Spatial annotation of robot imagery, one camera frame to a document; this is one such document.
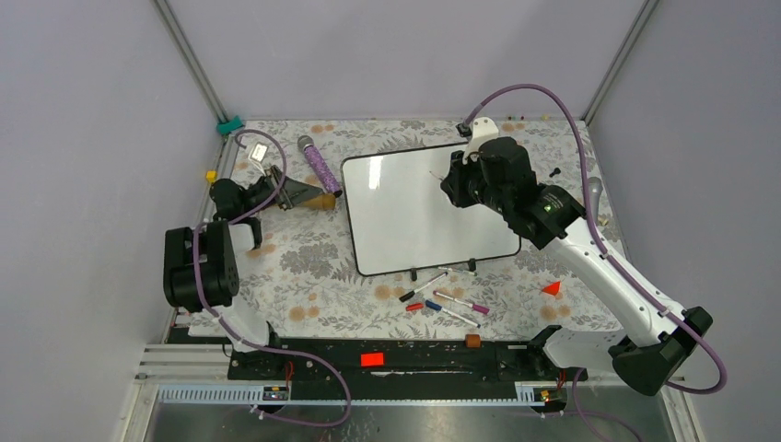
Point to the black whiteboard marker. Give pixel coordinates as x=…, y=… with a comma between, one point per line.
x=406, y=297

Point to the teal corner clip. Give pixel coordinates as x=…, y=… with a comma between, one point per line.
x=228, y=127

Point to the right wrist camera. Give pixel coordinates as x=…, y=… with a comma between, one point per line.
x=479, y=131

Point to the pink whiteboard marker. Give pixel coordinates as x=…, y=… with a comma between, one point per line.
x=475, y=307

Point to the small brown block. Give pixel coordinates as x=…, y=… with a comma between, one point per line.
x=473, y=341

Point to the wooden rolling pin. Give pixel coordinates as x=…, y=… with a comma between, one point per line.
x=325, y=201

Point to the floral table mat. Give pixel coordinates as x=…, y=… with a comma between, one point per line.
x=304, y=281

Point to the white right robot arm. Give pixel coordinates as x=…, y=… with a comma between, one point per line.
x=657, y=334

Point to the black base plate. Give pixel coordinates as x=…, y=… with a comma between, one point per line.
x=337, y=362

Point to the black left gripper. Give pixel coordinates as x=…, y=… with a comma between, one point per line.
x=293, y=191

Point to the purple toy microphone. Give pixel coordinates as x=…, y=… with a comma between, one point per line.
x=318, y=164

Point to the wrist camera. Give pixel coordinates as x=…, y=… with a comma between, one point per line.
x=479, y=131
x=257, y=153

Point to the blue whiteboard marker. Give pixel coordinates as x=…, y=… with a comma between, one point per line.
x=436, y=307

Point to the green whiteboard marker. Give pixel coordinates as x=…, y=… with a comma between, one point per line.
x=456, y=270

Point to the red triangular block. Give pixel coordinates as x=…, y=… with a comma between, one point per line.
x=552, y=289

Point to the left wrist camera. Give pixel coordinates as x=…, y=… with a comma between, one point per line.
x=257, y=153

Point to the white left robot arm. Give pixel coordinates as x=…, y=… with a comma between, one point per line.
x=200, y=273

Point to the red rectangular tape marker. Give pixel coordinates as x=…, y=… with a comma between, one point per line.
x=372, y=359

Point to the grey toy microphone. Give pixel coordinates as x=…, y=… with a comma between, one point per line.
x=595, y=189

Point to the white black-framed whiteboard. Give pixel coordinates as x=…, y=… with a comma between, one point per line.
x=401, y=221

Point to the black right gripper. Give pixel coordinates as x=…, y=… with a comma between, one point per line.
x=453, y=183

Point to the white cable duct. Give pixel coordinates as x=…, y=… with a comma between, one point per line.
x=374, y=392

